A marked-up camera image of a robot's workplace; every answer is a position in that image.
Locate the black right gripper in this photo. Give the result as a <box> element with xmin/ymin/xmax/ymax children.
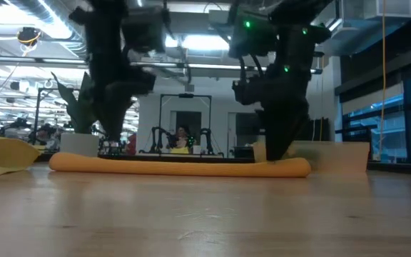
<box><xmin>231</xmin><ymin>21</ymin><xmax>333</xmax><ymax>162</ymax></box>

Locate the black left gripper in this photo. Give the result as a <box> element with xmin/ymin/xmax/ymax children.
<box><xmin>86</xmin><ymin>42</ymin><xmax>156</xmax><ymax>143</ymax></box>

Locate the orange microfiber towel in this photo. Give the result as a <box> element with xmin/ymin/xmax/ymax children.
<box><xmin>48</xmin><ymin>152</ymin><xmax>313</xmax><ymax>178</ymax></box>

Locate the yellow microfiber towel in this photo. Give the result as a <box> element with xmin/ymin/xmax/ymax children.
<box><xmin>0</xmin><ymin>133</ymin><xmax>42</xmax><ymax>176</ymax></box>

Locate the orange basket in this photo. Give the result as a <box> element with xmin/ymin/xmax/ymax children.
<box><xmin>251</xmin><ymin>140</ymin><xmax>370</xmax><ymax>173</ymax></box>

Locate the black monitor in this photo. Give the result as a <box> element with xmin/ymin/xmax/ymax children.
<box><xmin>235</xmin><ymin>113</ymin><xmax>265</xmax><ymax>137</ymax></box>
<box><xmin>305</xmin><ymin>119</ymin><xmax>330</xmax><ymax>141</ymax></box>

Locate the green artificial plant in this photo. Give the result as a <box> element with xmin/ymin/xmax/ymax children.
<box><xmin>51</xmin><ymin>71</ymin><xmax>101</xmax><ymax>135</ymax></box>

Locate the black bin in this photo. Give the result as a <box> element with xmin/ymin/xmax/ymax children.
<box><xmin>233</xmin><ymin>145</ymin><xmax>257</xmax><ymax>159</ymax></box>

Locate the white plant pot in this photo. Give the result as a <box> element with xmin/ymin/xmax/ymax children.
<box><xmin>59</xmin><ymin>133</ymin><xmax>100</xmax><ymax>158</ymax></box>

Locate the person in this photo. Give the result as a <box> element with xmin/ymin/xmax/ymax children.
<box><xmin>171</xmin><ymin>124</ymin><xmax>193</xmax><ymax>151</ymax></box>

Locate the background work table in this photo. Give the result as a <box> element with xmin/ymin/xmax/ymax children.
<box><xmin>98</xmin><ymin>152</ymin><xmax>260</xmax><ymax>164</ymax></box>

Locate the background black station frame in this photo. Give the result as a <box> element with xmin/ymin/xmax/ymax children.
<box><xmin>158</xmin><ymin>93</ymin><xmax>213</xmax><ymax>154</ymax></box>

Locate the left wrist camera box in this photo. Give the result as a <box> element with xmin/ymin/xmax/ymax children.
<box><xmin>121</xmin><ymin>6</ymin><xmax>171</xmax><ymax>54</ymax></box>

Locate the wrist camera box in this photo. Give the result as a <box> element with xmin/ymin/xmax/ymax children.
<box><xmin>226</xmin><ymin>9</ymin><xmax>278</xmax><ymax>60</ymax></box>
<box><xmin>121</xmin><ymin>6</ymin><xmax>171</xmax><ymax>54</ymax></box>

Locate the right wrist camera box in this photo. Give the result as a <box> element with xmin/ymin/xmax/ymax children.
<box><xmin>226</xmin><ymin>9</ymin><xmax>278</xmax><ymax>60</ymax></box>

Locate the ceiling cable reel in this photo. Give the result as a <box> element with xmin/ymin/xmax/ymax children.
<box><xmin>16</xmin><ymin>26</ymin><xmax>42</xmax><ymax>47</ymax></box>

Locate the yellow hanging cable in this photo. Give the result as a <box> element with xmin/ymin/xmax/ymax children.
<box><xmin>379</xmin><ymin>0</ymin><xmax>387</xmax><ymax>143</ymax></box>

